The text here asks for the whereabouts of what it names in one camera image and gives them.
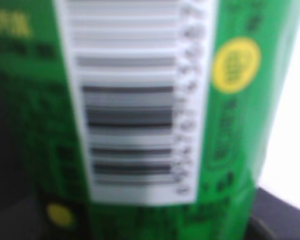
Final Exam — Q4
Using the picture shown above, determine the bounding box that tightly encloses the green soda bottle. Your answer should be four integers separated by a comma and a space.
0, 0, 300, 240

